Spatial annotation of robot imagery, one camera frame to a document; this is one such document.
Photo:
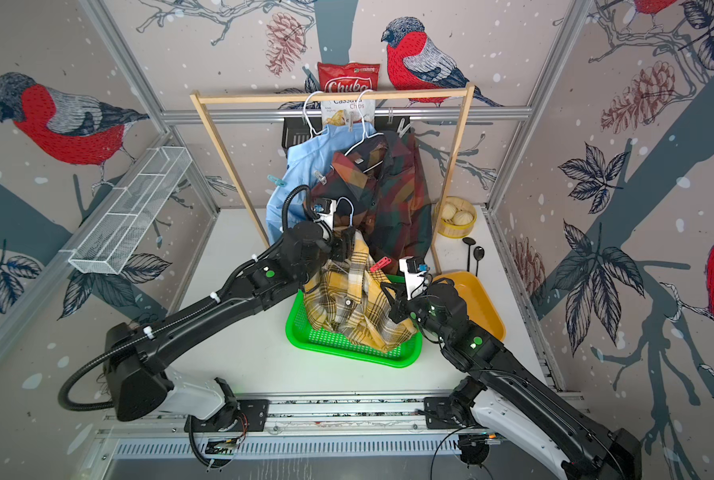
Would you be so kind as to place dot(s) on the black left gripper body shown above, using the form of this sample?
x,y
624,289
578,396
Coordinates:
x,y
341,248

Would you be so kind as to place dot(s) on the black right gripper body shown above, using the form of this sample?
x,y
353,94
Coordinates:
x,y
406,311

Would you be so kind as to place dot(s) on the red plastic clothespin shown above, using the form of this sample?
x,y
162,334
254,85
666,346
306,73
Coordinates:
x,y
380,264

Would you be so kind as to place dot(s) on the yellow plaid long-sleeve shirt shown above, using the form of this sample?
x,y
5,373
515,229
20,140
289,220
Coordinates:
x,y
345,297

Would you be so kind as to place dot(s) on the light blue wire hanger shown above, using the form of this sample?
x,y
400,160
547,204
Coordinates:
x,y
344,214

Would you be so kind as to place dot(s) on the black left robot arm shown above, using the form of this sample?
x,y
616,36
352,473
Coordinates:
x,y
136,364

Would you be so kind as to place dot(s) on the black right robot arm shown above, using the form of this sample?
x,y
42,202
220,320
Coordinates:
x,y
499,393

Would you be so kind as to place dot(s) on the light blue long-sleeve shirt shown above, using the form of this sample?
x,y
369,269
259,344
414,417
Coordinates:
x,y
314,154

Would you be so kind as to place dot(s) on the white clothespin on dark shirt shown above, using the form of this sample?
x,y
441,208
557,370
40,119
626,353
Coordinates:
x,y
320,177

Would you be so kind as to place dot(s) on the dark multicolour plaid shirt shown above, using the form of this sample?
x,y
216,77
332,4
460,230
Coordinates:
x,y
385,180

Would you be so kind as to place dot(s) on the yellow plastic tray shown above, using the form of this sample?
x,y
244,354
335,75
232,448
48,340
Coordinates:
x,y
479,305

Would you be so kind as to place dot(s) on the teal clothespin on blue shirt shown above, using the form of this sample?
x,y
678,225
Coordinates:
x,y
276,181

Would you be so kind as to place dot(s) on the green plastic mesh basket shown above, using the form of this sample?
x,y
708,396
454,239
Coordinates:
x,y
300,334

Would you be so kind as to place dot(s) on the white cassava chips bag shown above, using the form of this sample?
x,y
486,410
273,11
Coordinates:
x,y
347,112

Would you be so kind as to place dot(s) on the red Chuba chips bag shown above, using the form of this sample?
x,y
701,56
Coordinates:
x,y
349,78

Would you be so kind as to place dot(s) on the white wire hanger right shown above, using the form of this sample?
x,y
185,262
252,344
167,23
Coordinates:
x,y
365,133

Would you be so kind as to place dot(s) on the black wall-mounted basket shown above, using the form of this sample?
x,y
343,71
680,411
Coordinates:
x,y
296,132

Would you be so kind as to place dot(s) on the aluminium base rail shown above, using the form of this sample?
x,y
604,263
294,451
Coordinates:
x,y
316,414

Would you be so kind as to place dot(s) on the white wire mesh shelf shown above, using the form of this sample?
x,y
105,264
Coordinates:
x,y
114,238

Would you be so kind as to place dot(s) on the aluminium frame corner post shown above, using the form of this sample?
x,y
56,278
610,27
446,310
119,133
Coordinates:
x,y
111,36

